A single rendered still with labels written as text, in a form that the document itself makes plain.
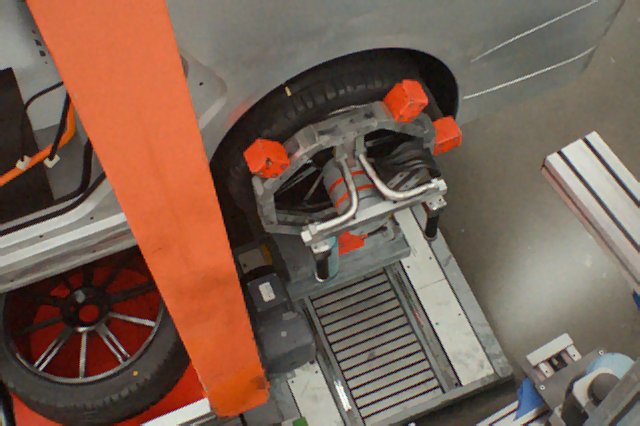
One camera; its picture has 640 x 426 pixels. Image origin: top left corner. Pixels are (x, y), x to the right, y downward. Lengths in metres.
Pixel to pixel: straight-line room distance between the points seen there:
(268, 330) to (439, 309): 0.70
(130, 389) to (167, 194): 1.39
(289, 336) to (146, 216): 1.43
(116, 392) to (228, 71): 1.12
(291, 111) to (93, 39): 1.30
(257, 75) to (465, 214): 1.55
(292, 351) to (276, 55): 1.09
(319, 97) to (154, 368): 0.99
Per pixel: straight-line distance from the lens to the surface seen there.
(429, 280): 3.45
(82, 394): 2.95
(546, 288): 3.59
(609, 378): 1.80
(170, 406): 3.13
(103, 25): 1.25
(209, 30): 2.15
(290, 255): 3.32
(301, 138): 2.51
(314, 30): 2.28
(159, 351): 2.94
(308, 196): 2.94
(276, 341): 3.01
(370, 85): 2.54
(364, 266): 3.37
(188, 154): 1.53
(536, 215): 3.71
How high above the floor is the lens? 3.23
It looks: 62 degrees down
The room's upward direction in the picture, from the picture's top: 3 degrees counter-clockwise
